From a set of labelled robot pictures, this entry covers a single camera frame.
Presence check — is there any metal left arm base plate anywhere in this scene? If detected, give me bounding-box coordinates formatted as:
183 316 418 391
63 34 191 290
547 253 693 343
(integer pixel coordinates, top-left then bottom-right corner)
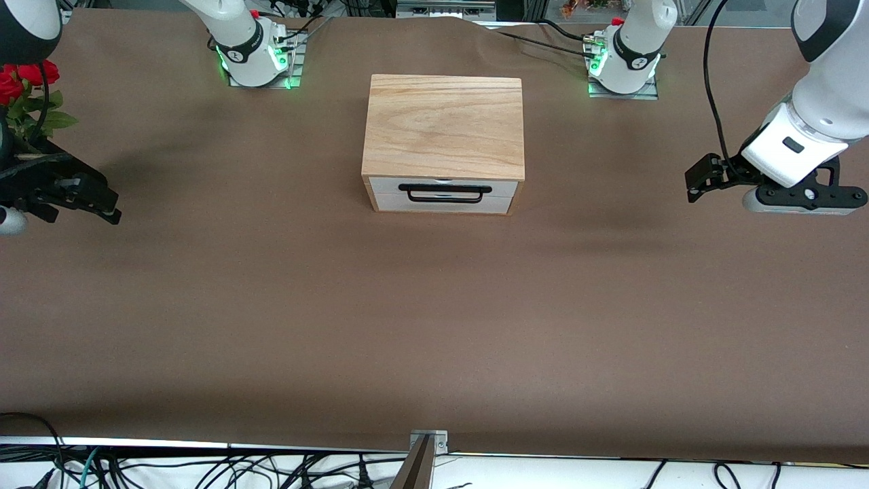
588 76 659 101

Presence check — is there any red artificial rose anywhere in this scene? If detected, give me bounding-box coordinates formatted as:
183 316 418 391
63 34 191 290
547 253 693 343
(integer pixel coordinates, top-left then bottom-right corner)
0 65 26 137
15 60 79 147

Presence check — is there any grey equipment box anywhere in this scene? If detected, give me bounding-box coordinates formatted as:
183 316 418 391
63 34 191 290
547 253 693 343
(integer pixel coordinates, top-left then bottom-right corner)
396 0 496 21

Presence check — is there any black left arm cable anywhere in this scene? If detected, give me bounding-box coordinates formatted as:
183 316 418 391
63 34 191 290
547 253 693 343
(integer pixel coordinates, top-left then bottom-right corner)
703 0 741 174

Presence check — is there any black ribbed vase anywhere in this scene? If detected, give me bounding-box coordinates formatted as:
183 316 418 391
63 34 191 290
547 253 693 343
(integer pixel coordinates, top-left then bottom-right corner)
0 139 108 204

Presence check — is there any small metal bracket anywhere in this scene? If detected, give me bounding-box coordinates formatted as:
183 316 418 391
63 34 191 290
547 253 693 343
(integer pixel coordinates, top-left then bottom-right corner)
409 429 449 456

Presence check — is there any teal cable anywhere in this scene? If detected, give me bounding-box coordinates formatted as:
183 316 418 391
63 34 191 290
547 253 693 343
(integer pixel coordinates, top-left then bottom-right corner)
77 447 103 489

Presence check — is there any brown table cover sheet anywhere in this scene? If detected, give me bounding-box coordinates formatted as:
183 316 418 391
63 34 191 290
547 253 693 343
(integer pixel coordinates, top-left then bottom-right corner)
0 8 869 466

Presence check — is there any colourful artificial plant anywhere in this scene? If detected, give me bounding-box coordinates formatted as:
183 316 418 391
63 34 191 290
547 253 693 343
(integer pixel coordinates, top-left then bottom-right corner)
560 0 612 18

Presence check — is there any tangled black cable bundle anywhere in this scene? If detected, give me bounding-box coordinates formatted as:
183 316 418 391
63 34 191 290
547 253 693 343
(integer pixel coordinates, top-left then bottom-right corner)
102 452 408 489

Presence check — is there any wooden drawer cabinet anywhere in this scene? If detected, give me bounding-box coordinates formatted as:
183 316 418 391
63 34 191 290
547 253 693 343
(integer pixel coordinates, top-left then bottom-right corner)
361 73 527 215

